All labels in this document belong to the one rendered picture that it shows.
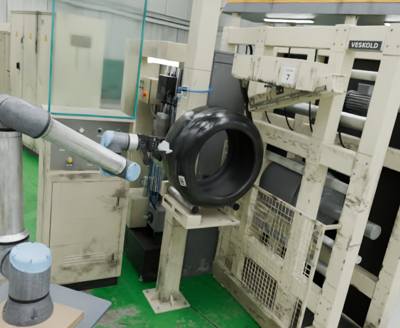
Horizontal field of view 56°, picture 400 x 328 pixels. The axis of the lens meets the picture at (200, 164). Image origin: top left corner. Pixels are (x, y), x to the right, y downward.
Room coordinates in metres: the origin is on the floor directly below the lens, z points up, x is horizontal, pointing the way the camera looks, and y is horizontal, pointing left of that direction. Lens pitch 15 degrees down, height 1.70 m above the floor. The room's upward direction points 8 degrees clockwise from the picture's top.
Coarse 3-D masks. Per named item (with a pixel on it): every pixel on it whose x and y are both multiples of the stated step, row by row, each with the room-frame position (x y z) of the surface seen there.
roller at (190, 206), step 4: (168, 188) 2.27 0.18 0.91; (172, 188) 2.25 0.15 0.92; (172, 192) 2.22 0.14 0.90; (176, 192) 2.19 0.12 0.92; (176, 196) 2.16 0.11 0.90; (180, 196) 2.13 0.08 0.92; (180, 200) 2.11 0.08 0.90; (184, 200) 2.08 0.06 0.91; (188, 200) 2.06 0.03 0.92; (184, 204) 2.06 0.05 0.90; (188, 204) 2.03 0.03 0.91; (192, 204) 2.01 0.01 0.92; (188, 208) 2.02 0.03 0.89; (192, 208) 1.98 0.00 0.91; (196, 208) 1.99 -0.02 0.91; (192, 212) 1.98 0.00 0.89; (196, 212) 1.99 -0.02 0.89
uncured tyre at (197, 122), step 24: (192, 120) 2.03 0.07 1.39; (216, 120) 2.00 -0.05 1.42; (240, 120) 2.07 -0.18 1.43; (192, 144) 1.93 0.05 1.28; (240, 144) 2.38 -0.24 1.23; (168, 168) 2.03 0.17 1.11; (192, 168) 1.93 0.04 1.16; (240, 168) 2.35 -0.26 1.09; (192, 192) 1.95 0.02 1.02; (216, 192) 2.27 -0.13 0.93; (240, 192) 2.10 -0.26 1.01
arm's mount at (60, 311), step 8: (0, 304) 1.33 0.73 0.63; (56, 304) 1.38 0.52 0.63; (0, 312) 1.28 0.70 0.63; (56, 312) 1.33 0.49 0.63; (64, 312) 1.33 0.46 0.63; (72, 312) 1.34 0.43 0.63; (80, 312) 1.35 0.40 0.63; (0, 320) 1.23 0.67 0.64; (48, 320) 1.27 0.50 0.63; (56, 320) 1.28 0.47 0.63; (64, 320) 1.28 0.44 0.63; (72, 320) 1.29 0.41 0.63; (80, 320) 1.34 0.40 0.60
